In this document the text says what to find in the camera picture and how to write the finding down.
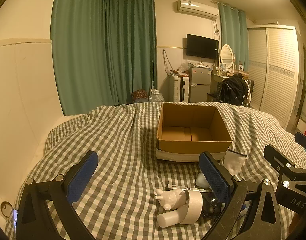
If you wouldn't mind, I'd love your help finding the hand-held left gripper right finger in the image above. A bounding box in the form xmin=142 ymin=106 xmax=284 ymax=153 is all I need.
xmin=198 ymin=151 xmax=288 ymax=240

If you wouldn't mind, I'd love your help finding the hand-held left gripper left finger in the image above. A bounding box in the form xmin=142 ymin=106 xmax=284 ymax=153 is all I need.
xmin=16 ymin=150 xmax=98 ymax=240

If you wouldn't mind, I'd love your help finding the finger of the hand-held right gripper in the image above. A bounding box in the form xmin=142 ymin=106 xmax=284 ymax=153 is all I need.
xmin=294 ymin=132 xmax=306 ymax=153
xmin=263 ymin=144 xmax=306 ymax=180

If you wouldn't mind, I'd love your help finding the light blue case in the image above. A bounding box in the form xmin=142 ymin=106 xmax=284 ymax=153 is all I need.
xmin=195 ymin=172 xmax=210 ymax=188

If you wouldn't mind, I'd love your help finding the white glove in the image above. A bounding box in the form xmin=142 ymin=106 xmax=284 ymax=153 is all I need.
xmin=223 ymin=149 xmax=247 ymax=174

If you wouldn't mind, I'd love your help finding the white tape roll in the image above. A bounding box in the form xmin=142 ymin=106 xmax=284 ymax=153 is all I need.
xmin=177 ymin=190 xmax=204 ymax=225

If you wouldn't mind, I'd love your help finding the small white tube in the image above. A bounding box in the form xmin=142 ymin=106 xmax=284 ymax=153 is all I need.
xmin=167 ymin=183 xmax=196 ymax=192

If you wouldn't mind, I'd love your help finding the white plush toy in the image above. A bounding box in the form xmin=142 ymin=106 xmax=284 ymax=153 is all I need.
xmin=154 ymin=189 xmax=191 ymax=210

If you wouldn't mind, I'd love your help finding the cardboard box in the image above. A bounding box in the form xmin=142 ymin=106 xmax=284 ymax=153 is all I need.
xmin=156 ymin=102 xmax=233 ymax=163

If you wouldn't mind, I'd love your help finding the white plastic bottle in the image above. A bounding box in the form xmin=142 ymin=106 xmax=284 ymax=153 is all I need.
xmin=157 ymin=209 xmax=185 ymax=229

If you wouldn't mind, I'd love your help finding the checkered blanket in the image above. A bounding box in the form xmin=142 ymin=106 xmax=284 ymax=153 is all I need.
xmin=4 ymin=102 xmax=306 ymax=240

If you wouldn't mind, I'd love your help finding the white louvered wardrobe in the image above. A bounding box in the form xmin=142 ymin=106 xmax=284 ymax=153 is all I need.
xmin=246 ymin=25 xmax=303 ymax=132

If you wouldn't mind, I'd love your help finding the black jacket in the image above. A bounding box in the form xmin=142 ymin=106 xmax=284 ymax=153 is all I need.
xmin=219 ymin=73 xmax=251 ymax=105

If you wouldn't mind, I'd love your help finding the smartphone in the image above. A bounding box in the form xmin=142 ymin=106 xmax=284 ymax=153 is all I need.
xmin=12 ymin=209 xmax=19 ymax=231

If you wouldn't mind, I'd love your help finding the white suitcase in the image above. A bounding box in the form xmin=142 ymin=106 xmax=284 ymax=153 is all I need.
xmin=169 ymin=75 xmax=190 ymax=103

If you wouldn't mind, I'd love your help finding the silver mini fridge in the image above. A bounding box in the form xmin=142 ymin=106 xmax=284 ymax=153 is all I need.
xmin=189 ymin=66 xmax=213 ymax=103

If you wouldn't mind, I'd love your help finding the chair with black clothes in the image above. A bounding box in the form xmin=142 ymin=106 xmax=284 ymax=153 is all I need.
xmin=207 ymin=66 xmax=249 ymax=103

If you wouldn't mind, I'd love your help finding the floral patterned bag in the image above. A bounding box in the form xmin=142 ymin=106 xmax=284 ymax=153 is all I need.
xmin=131 ymin=89 xmax=149 ymax=103

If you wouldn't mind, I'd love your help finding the large clear water bottle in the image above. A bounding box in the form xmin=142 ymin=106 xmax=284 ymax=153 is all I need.
xmin=149 ymin=89 xmax=165 ymax=103

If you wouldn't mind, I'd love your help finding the oval white mirror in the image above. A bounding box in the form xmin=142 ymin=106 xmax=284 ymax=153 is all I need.
xmin=219 ymin=44 xmax=236 ymax=70

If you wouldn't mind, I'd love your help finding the clear plastic bag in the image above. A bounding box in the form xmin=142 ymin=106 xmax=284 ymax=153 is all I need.
xmin=177 ymin=60 xmax=190 ymax=73

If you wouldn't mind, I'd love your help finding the narrow green curtain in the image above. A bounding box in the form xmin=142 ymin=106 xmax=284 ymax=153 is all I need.
xmin=217 ymin=2 xmax=249 ymax=72

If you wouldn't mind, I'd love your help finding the wide green curtain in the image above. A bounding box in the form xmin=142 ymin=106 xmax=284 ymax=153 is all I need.
xmin=51 ymin=0 xmax=158 ymax=115

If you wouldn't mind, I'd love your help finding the white air conditioner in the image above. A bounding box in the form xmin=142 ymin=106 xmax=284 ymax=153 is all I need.
xmin=176 ymin=0 xmax=220 ymax=20

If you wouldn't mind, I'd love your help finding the hanging wall cable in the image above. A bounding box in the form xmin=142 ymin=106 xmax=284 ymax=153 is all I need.
xmin=162 ymin=49 xmax=174 ymax=74

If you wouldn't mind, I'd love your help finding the black wall television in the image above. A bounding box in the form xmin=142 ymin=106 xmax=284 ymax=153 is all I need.
xmin=186 ymin=34 xmax=220 ymax=58

